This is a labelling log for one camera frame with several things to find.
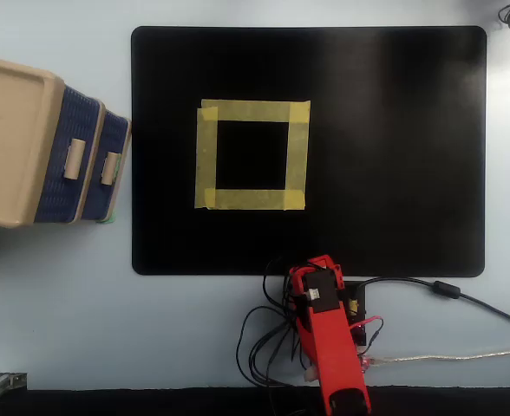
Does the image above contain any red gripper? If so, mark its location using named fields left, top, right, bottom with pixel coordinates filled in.
left=288, top=254, right=344, bottom=283

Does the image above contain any blue drawer with taped handle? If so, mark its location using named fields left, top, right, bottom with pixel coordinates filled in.
left=80, top=110, right=130, bottom=221

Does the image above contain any black rectangular table mat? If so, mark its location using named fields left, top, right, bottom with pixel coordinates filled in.
left=130, top=25, right=487, bottom=276

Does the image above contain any long yellow masking tape strip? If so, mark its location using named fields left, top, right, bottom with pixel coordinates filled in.
left=200, top=99, right=311, bottom=123

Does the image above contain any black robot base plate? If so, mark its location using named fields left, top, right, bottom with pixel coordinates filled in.
left=340, top=280, right=369, bottom=348

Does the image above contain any thin red wire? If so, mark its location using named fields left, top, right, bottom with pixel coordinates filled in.
left=348, top=316, right=385, bottom=335

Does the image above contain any black servo cable bundle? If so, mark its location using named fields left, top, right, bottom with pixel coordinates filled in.
left=235, top=255, right=317, bottom=416

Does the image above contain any black power cable with ferrite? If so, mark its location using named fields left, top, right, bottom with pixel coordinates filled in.
left=356, top=276, right=510, bottom=335

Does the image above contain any silver braided usb cable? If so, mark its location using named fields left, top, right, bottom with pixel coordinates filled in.
left=367, top=348, right=510, bottom=367

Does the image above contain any blue drawer with beige handle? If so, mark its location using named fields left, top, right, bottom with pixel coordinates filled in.
left=34, top=84, right=102, bottom=224

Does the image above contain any beige plastic drawer cabinet frame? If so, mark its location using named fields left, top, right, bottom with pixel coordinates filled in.
left=0, top=55, right=133, bottom=229

